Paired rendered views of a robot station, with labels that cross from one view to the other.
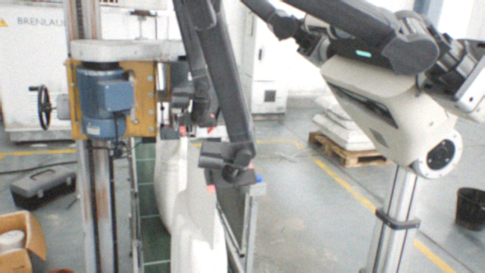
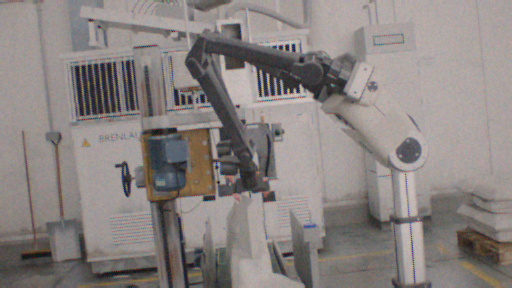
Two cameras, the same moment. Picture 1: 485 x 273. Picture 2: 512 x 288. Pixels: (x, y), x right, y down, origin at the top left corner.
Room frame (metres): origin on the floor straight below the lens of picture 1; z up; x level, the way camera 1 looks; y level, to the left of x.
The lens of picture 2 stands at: (-1.27, -0.62, 1.40)
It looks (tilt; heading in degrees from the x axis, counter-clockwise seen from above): 3 degrees down; 15
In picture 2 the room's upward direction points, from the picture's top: 6 degrees counter-clockwise
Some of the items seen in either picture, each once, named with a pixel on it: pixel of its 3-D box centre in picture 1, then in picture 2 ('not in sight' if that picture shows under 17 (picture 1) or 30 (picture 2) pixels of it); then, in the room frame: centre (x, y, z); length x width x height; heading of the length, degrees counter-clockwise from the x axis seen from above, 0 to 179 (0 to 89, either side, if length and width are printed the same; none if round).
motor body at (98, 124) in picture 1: (103, 102); (167, 162); (1.28, 0.49, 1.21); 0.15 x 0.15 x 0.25
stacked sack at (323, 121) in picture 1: (342, 121); (497, 209); (4.34, -1.23, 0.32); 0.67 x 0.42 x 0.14; 112
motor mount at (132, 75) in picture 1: (127, 91); (186, 153); (1.37, 0.43, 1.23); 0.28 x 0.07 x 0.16; 18
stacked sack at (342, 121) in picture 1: (349, 117); (502, 199); (4.14, -1.25, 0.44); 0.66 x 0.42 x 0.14; 12
